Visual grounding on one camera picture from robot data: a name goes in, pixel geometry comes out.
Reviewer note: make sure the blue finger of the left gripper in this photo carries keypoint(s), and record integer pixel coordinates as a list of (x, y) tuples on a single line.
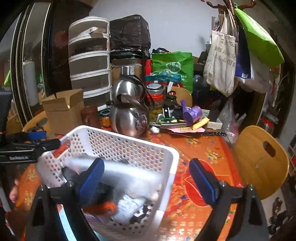
[(37, 136), (48, 145)]

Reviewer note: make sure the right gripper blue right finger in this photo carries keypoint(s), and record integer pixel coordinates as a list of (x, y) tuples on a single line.
[(249, 221)]

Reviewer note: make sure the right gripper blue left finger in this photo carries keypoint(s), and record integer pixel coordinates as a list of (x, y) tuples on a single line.
[(44, 222)]

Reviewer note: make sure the dark grey knit glove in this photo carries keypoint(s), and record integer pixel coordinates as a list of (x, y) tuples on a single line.
[(97, 192)]

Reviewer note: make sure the white plastic perforated basket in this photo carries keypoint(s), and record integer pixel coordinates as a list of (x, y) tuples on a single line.
[(95, 142)]

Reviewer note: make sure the purple tissue pack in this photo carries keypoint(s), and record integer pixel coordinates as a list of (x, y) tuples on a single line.
[(97, 220)]

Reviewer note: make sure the left hand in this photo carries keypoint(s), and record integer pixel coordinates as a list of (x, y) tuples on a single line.
[(14, 193)]

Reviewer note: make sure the left wooden chair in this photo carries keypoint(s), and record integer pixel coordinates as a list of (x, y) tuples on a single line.
[(39, 123)]

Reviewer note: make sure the wooden chair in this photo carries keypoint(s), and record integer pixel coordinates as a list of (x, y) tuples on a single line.
[(262, 161), (39, 123)]

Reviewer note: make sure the brown cardboard box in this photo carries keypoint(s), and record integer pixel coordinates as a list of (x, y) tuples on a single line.
[(63, 110)]

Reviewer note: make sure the right wooden chair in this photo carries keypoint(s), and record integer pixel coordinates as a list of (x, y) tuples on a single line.
[(262, 161)]

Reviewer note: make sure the brown mug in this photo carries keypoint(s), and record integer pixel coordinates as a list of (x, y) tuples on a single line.
[(90, 116)]

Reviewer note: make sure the steel kettle front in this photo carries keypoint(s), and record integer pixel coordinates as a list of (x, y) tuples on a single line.
[(129, 116)]

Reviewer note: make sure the steel kettle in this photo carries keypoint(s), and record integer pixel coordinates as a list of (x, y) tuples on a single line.
[(129, 116), (130, 85)]

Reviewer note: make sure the steel kettle rear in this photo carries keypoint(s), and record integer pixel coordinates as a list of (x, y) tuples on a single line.
[(130, 85)]

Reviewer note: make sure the grey white drawer tower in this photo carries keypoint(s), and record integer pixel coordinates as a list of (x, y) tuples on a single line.
[(89, 59)]

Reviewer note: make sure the purple plastic scoop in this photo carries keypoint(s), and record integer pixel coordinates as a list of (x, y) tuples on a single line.
[(191, 115)]

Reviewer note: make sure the glass jar red lid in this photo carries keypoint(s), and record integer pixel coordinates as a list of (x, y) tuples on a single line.
[(157, 92)]

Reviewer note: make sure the black covered appliance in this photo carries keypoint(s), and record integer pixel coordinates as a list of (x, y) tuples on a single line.
[(130, 31)]

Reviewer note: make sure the beige canvas tote bag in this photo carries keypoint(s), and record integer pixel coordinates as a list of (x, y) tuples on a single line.
[(219, 70)]

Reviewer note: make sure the green shopping bag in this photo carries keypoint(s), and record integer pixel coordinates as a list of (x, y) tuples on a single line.
[(175, 63)]

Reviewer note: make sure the lime green hanging bag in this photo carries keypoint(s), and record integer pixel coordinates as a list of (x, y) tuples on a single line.
[(259, 41)]

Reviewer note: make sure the wooden coat rack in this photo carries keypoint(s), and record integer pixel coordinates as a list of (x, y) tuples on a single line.
[(229, 5)]

